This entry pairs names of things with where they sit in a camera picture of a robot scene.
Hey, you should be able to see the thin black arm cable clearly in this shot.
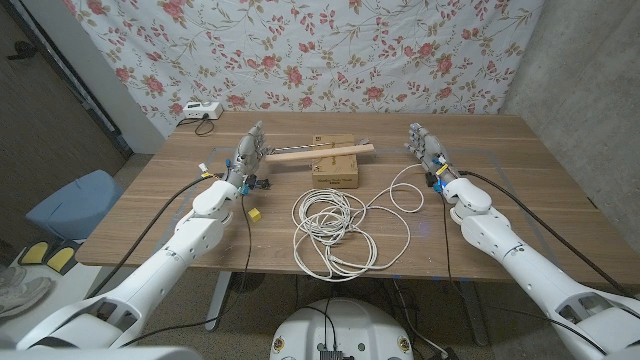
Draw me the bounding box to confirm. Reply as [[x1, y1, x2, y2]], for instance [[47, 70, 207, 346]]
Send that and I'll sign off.
[[119, 193, 254, 349], [441, 193, 610, 357]]

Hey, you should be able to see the brown cardboard package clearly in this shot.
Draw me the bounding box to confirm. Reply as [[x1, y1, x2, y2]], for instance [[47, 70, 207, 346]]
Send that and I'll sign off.
[[311, 133, 360, 190]]

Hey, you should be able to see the black door handle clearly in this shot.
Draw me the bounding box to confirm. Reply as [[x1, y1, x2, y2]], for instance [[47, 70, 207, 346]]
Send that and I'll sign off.
[[7, 40, 37, 61]]

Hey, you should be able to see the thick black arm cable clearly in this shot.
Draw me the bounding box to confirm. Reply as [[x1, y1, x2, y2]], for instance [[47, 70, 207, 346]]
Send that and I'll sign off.
[[458, 170, 632, 300], [85, 172, 226, 300]]

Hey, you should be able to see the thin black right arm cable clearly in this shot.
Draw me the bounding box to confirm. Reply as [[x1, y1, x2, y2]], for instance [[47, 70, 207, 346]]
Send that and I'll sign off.
[[441, 193, 610, 357]]

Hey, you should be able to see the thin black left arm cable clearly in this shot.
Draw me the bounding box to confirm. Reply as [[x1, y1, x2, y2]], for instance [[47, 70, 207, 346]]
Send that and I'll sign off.
[[119, 193, 254, 349]]

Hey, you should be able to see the grey table leg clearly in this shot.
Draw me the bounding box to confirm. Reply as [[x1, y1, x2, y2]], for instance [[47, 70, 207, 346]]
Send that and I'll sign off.
[[204, 271, 234, 332], [458, 279, 490, 347]]

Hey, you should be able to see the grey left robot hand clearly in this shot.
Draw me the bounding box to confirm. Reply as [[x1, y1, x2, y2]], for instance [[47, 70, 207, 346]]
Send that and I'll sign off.
[[225, 120, 274, 188]]

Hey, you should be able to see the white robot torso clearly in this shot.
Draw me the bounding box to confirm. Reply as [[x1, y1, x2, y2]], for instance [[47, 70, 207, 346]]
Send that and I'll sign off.
[[269, 297, 415, 360]]

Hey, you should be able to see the black round floor object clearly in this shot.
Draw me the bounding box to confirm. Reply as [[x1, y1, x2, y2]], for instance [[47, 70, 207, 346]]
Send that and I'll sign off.
[[228, 272, 266, 295]]

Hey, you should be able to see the white Ethernet cable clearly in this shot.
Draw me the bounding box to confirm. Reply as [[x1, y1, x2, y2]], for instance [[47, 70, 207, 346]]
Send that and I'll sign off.
[[291, 163, 426, 284]]

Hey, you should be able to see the floral backdrop cloth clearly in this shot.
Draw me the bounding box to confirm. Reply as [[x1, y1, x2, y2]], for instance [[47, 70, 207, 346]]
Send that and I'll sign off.
[[62, 0, 546, 139]]

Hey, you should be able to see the blue stool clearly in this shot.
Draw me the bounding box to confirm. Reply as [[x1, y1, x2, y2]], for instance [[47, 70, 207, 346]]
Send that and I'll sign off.
[[25, 168, 125, 242]]

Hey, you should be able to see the yellow black slipper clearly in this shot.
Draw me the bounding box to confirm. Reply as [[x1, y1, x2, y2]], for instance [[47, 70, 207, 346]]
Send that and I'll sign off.
[[18, 240, 51, 266], [45, 245, 76, 275]]

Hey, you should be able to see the white power strip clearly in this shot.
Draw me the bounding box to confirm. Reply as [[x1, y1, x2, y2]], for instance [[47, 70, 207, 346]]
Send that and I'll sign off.
[[182, 101, 225, 121]]

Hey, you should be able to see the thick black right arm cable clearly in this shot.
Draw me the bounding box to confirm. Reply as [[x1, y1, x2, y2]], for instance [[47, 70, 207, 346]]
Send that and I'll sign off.
[[458, 170, 632, 300]]

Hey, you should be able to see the long wooden cable holder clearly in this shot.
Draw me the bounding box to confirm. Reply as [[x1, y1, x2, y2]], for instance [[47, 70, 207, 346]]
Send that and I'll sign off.
[[264, 138, 376, 164]]

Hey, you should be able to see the black power strip cord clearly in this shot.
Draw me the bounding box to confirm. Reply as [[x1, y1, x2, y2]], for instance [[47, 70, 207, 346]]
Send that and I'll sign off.
[[175, 115, 216, 137]]

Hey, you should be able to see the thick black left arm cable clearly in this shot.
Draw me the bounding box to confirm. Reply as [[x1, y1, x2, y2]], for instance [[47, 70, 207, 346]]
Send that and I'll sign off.
[[85, 172, 226, 300]]

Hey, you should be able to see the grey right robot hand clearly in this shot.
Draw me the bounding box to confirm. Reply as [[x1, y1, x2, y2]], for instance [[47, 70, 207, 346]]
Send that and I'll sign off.
[[403, 122, 459, 186]]

